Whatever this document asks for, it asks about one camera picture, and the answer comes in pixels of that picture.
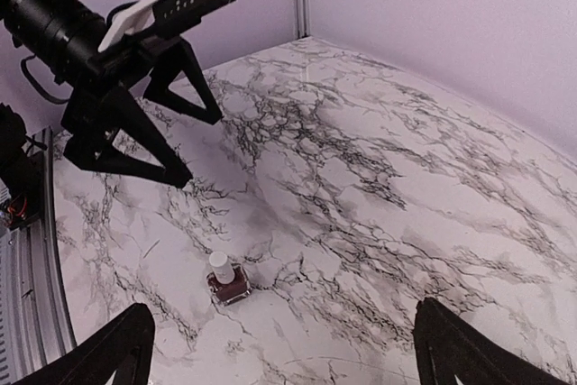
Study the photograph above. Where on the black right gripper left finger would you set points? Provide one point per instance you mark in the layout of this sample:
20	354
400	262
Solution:
120	352

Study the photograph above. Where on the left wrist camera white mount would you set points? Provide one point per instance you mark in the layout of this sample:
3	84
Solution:
164	18

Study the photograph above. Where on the white nail polish cap brush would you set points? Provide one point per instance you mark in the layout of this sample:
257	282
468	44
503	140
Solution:
222	267

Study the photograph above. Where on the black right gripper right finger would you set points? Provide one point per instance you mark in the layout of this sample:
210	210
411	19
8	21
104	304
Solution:
493	345

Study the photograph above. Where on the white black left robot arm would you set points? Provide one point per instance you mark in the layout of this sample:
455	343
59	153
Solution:
45	26

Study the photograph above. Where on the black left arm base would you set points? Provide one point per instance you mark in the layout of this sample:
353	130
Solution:
22	171

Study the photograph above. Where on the red nail polish bottle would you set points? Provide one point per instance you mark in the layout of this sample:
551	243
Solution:
227	294

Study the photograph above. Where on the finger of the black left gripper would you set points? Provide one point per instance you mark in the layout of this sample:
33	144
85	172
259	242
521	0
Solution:
130	144
177	82

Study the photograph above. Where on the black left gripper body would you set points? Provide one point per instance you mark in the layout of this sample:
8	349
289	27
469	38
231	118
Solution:
92	74

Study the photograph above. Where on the curved aluminium front rail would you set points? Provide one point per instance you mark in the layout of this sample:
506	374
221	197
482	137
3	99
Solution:
36	327

